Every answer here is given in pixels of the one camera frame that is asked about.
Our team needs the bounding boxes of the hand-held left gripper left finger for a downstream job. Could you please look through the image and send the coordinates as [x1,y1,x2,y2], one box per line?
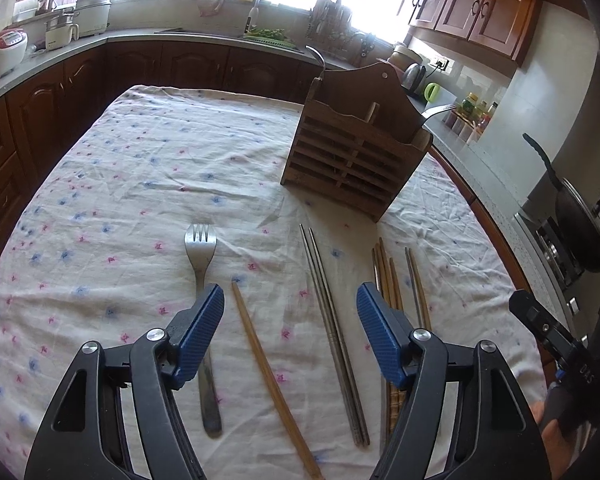
[24,282,226,480]

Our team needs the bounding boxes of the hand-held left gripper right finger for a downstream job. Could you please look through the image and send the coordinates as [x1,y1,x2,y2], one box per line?
[356,282,551,480]

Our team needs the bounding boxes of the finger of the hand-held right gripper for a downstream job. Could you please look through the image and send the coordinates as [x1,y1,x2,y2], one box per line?
[509,290,583,363]

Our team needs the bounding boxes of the bunch of brown chopsticks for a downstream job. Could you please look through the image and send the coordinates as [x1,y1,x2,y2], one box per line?
[372,249,389,453]

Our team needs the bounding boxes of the wooden slatted utensil holder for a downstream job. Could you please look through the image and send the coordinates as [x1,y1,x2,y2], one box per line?
[280,59,435,223]

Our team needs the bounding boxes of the person's right hand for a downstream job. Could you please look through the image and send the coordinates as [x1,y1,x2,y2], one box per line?
[531,399,566,480]

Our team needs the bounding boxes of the gas stove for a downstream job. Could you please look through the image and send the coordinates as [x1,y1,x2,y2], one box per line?
[514,209,587,292]

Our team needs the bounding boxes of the black wok with lid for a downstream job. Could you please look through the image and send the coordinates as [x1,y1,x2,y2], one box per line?
[522,132,600,275]

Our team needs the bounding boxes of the floral white tablecloth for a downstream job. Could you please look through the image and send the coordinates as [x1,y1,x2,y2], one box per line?
[0,84,548,480]

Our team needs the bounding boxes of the grey kitchen countertop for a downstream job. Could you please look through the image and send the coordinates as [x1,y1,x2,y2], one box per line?
[0,27,571,311]

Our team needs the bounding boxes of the group of condiment bottles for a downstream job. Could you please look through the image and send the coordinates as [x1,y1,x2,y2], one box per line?
[442,91,500,144]

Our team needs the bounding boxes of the steel kettle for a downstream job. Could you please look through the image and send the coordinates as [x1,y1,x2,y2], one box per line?
[401,62,428,92]

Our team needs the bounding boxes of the dark wooden lower cabinets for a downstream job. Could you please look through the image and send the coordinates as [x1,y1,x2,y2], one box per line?
[0,39,326,273]

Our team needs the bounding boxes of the stacked bowls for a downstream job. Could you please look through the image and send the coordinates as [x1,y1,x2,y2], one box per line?
[389,43,422,75]

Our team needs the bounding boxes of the steel spoon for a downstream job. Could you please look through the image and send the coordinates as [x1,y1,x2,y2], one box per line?
[305,45,327,84]

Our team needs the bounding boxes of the green vegetables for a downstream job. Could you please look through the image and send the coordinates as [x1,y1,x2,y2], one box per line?
[244,27,287,42]

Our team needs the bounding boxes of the dish drying rack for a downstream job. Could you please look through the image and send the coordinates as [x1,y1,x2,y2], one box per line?
[307,0,377,57]

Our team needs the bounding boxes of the wooden upper cabinets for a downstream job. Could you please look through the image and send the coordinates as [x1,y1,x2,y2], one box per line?
[404,0,540,67]

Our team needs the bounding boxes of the small white electric pot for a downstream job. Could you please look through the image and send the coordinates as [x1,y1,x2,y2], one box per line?
[44,9,79,52]

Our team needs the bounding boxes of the kitchen faucet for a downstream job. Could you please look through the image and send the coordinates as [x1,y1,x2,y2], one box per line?
[234,0,262,37]

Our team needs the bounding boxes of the large white cooking pot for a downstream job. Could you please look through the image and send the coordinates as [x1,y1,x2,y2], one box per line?
[74,0,113,39]

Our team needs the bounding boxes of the white rice cooker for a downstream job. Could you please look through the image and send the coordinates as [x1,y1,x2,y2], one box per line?
[0,30,29,87]

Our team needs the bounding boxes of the steel fork with wide handle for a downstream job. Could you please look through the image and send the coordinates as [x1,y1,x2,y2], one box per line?
[184,224,223,438]

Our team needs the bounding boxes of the steel fork with slim handle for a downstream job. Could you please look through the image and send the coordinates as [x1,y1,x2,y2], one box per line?
[419,103,457,129]

